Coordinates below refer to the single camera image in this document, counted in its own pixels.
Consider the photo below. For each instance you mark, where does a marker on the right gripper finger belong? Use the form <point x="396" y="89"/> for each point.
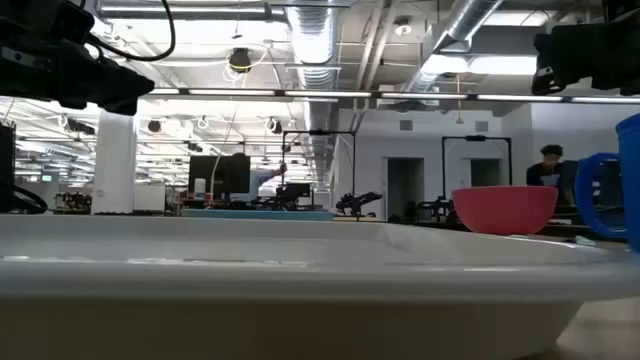
<point x="542" y="82"/>
<point x="550" y="50"/>

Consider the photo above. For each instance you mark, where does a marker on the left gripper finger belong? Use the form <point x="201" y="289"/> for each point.
<point x="120" y="108"/>
<point x="125" y="87"/>

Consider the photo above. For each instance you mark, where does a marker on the red plastic bowl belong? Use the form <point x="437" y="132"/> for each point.
<point x="505" y="210"/>

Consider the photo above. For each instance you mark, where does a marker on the blue plastic mug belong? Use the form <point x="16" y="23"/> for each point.
<point x="631" y="190"/>

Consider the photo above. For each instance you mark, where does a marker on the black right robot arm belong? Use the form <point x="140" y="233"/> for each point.
<point x="622" y="10"/>

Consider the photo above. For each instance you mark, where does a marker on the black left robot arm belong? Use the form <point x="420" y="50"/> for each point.
<point x="10" y="45"/>

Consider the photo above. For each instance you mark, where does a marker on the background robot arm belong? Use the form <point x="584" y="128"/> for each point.
<point x="357" y="202"/>

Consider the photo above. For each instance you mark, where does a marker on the grey plastic tray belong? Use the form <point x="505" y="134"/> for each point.
<point x="300" y="280"/>

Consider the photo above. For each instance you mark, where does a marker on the person in dark top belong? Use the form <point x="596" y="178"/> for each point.
<point x="545" y="175"/>

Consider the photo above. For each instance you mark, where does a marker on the black ceiling dome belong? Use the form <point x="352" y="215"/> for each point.
<point x="240" y="59"/>

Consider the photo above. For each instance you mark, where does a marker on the black monitor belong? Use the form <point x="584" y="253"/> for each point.
<point x="220" y="175"/>

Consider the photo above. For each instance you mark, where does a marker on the person in light top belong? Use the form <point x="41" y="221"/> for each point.
<point x="262" y="182"/>

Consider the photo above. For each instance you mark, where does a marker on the long ceiling light bar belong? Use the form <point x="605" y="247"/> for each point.
<point x="325" y="93"/>

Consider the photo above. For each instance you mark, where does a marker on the black camera gantry frame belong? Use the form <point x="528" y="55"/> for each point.
<point x="476" y="138"/>
<point x="318" y="133"/>

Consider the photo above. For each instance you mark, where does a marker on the slanted silver ceiling duct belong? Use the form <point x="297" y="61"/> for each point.
<point x="465" y="20"/>

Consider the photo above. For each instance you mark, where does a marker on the black upright post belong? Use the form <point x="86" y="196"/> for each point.
<point x="7" y="165"/>

